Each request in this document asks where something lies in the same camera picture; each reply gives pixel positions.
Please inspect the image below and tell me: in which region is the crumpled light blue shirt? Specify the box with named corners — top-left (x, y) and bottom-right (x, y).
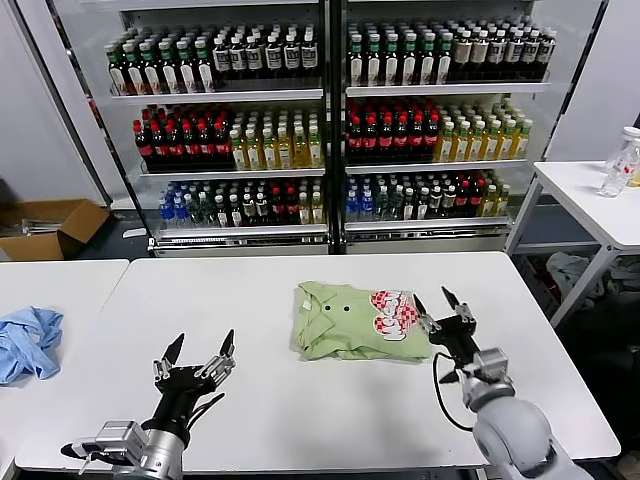
top-left (0, 304), bottom-right (65, 385)

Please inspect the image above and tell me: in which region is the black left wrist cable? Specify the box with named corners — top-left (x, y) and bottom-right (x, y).
top-left (59, 439), bottom-right (104, 460)

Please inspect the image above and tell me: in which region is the white cap beige label bottle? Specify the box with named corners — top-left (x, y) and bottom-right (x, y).
top-left (471, 30), bottom-right (490, 81)
top-left (453, 30), bottom-right (473, 82)

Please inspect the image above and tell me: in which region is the small clear plastic bottle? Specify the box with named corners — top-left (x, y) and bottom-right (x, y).
top-left (599, 163), bottom-right (630, 198)

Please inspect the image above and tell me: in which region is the white side table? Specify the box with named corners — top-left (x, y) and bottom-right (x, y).
top-left (504, 159), bottom-right (640, 331)

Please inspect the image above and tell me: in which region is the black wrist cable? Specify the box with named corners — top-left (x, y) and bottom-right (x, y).
top-left (59, 439), bottom-right (104, 460)
top-left (431, 352), bottom-right (476, 432)

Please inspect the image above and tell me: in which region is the metal rods bundle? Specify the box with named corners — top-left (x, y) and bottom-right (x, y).
top-left (19, 218), bottom-right (69, 235)

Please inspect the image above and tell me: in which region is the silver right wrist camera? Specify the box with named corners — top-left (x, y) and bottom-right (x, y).
top-left (462, 347), bottom-right (511, 389)

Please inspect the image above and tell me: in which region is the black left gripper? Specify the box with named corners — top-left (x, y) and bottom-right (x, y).
top-left (148, 328), bottom-right (237, 442)

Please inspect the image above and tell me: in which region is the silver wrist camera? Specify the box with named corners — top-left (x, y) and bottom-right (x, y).
top-left (462, 347), bottom-right (511, 389)
top-left (94, 421), bottom-right (151, 469)

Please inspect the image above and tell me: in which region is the dark mixed clothes pile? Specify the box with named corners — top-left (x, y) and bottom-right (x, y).
top-left (603, 257), bottom-right (640, 309)

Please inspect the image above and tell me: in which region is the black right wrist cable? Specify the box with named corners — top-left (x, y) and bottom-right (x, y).
top-left (431, 352), bottom-right (476, 432)

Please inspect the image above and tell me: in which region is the open brown cardboard box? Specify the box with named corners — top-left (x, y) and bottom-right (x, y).
top-left (0, 198), bottom-right (111, 262)

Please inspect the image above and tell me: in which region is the clear bottle white cap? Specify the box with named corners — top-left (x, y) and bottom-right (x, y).
top-left (605, 127), bottom-right (640, 176)

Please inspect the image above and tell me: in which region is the green cap tea bottle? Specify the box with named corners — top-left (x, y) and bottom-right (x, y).
top-left (159, 41), bottom-right (180, 95)
top-left (383, 33), bottom-right (401, 87)
top-left (419, 33), bottom-right (437, 85)
top-left (401, 33), bottom-right (419, 86)
top-left (366, 33), bottom-right (384, 87)
top-left (141, 42), bottom-right (161, 95)
top-left (195, 39), bottom-right (215, 93)
top-left (124, 42), bottom-right (144, 96)
top-left (108, 43), bottom-right (127, 96)
top-left (178, 40), bottom-right (198, 94)
top-left (348, 33), bottom-right (366, 87)
top-left (436, 33), bottom-right (454, 84)

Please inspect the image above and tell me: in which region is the black framed glass cooler door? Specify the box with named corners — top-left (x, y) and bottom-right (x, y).
top-left (509, 0), bottom-right (612, 241)
top-left (9, 0), bottom-right (154, 249)

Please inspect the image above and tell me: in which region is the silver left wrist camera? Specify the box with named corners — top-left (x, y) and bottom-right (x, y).
top-left (94, 421), bottom-right (151, 469)

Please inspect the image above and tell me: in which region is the white beverage cooler cabinet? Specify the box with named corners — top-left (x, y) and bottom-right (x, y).
top-left (339, 0), bottom-right (556, 254)
top-left (107, 0), bottom-right (334, 257)

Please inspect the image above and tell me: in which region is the grey white cloth pile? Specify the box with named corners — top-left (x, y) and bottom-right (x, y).
top-left (545, 252), bottom-right (606, 306)

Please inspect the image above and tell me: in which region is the light green polo shirt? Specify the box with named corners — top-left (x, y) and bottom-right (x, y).
top-left (289, 280), bottom-right (434, 366)

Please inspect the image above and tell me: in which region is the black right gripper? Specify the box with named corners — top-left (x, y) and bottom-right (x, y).
top-left (412, 285), bottom-right (479, 369)

